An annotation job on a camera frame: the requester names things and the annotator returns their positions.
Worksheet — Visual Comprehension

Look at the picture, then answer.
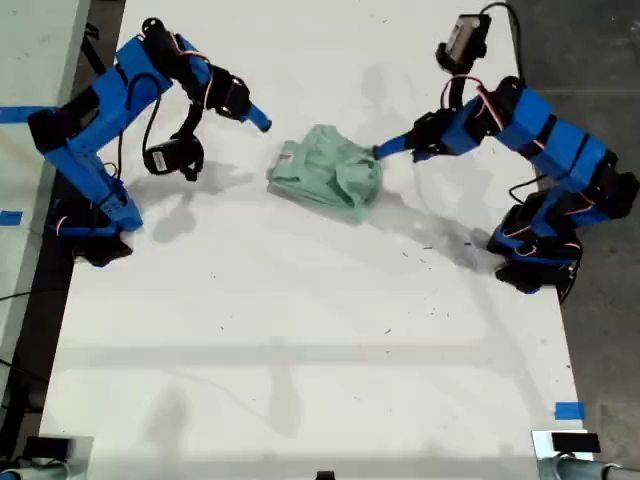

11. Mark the pale grey side table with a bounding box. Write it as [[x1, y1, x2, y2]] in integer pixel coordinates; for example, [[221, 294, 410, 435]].
[[0, 0, 92, 396]]

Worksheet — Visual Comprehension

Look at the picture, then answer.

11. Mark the black arm base cable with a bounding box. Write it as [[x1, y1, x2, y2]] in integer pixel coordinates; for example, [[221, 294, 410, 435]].
[[557, 259, 585, 305]]

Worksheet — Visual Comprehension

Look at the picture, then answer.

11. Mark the black metal strut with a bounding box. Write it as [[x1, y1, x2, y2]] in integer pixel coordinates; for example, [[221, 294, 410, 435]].
[[79, 22, 114, 77]]

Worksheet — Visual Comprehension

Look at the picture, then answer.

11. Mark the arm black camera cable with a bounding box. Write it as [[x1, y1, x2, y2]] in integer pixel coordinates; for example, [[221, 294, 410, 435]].
[[479, 1, 524, 81], [115, 72, 166, 174]]

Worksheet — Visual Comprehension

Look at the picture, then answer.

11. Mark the square blue tape piece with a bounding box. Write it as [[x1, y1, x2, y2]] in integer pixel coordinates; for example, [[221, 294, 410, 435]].
[[554, 401, 586, 421]]

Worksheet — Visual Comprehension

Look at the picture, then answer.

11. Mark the small black box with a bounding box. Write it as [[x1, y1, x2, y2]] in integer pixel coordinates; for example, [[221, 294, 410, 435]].
[[551, 432, 601, 454], [23, 436, 71, 460]]

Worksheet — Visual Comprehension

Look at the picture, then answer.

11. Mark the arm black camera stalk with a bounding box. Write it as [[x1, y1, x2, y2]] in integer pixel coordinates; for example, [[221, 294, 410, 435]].
[[449, 54, 476, 114], [172, 84, 206, 146]]

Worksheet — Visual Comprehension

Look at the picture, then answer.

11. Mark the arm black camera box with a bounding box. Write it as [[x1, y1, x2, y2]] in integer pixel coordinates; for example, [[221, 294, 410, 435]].
[[435, 13, 494, 69], [143, 135, 206, 183]]

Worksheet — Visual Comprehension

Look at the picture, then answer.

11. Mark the pale green T-shirt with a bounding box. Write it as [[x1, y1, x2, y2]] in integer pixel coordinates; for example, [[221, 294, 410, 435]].
[[267, 123, 385, 227]]

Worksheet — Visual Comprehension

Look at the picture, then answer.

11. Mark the grey clamp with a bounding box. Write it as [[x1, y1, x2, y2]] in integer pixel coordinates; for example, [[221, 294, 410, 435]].
[[0, 457, 76, 480], [537, 453, 640, 480]]

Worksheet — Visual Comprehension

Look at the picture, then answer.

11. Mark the long blue tape strip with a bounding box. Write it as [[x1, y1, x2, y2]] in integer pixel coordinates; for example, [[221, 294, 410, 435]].
[[0, 105, 59, 124]]

